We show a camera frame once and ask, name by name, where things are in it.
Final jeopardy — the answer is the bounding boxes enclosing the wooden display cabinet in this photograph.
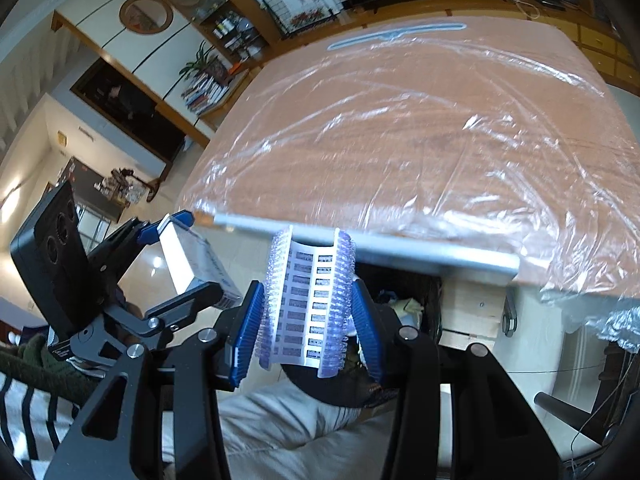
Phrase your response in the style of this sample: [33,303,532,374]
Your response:
[125,0,281,68]

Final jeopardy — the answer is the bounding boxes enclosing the clear plastic table cover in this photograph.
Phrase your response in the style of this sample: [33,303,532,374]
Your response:
[177,20,640,351]

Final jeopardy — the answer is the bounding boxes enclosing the leafy houseplant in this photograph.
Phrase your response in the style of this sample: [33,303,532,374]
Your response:
[179,42,222,79]

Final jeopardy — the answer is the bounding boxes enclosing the side table with bottles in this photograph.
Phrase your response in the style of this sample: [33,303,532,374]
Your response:
[94,167,157,207]

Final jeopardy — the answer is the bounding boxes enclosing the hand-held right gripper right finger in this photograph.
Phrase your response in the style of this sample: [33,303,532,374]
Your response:
[350,280,565,480]

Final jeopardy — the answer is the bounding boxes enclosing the black chair leg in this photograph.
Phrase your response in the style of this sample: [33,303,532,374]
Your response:
[534,391,617,447]

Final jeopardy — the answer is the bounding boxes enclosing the white paper towel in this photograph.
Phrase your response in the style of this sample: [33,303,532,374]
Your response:
[387,297,426,331]

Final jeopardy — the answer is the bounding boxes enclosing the black trash bin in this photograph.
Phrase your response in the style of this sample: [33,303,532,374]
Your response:
[280,260,443,408]

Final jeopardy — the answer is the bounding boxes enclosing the stack of books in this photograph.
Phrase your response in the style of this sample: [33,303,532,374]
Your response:
[182,72,232,114]

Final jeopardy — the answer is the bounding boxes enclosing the striped black white shirt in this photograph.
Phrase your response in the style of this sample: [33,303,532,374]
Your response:
[0,374,101,480]

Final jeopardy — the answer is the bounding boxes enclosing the grey metal bar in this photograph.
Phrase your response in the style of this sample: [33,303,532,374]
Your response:
[212,212,521,275]

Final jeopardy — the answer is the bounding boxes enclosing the black wire rack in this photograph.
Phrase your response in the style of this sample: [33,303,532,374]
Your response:
[261,0,346,41]

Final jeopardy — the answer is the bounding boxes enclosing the white cable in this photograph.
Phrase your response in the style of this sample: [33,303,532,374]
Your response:
[509,0,544,19]

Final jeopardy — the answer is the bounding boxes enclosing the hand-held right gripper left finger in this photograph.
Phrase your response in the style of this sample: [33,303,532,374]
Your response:
[45,280,265,480]

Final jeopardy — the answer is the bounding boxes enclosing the person's light trousers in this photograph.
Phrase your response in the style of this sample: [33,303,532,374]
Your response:
[215,379,402,480]

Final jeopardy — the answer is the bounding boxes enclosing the wooden table support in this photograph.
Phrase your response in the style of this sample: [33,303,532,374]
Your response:
[440,275,514,342]

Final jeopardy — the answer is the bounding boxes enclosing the small white carton box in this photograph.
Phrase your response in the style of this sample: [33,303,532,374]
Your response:
[157,219,242,309]

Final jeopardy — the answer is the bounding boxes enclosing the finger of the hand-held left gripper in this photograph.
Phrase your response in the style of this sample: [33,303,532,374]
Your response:
[106,282,224,348]
[89,210,196,287]

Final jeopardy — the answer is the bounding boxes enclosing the purple ribbed plastic tray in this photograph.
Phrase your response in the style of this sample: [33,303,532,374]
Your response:
[254,226,357,378]

